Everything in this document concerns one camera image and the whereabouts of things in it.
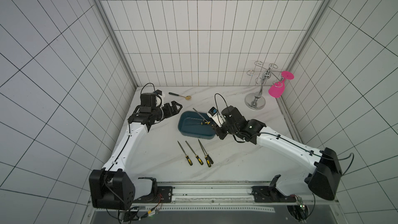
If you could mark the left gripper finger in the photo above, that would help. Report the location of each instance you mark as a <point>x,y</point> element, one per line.
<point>173,106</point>
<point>171,111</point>

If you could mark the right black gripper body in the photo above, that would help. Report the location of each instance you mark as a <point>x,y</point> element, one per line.
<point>219,129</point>

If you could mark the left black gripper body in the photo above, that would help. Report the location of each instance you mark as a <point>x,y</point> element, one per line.
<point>160,113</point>

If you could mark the crossing yellow file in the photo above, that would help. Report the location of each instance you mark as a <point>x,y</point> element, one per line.
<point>202,116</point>

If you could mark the yellow black file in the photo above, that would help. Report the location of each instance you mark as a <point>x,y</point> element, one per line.
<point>197,157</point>
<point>185,154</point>
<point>209,156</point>

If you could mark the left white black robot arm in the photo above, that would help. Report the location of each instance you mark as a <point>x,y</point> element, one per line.
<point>124,155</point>

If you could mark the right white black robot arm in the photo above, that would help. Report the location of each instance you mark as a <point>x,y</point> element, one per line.
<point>320,173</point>

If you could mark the teal plastic storage box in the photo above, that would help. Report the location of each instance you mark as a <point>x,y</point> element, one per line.
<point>194,131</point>

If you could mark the chrome glass holder stand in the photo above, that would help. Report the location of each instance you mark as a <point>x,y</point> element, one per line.
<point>256,101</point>

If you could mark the pink plastic wine glass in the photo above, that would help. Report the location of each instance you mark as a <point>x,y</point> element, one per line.
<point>278,87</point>

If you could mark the left base wiring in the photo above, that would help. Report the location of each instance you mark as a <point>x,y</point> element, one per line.
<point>136,211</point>

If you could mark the gold spoon dark handle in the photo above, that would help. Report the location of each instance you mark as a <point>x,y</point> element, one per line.
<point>185,97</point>

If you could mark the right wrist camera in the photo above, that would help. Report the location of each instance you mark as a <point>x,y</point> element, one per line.
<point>214,114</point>

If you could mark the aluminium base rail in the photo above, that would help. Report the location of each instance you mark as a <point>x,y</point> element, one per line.
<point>198,194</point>

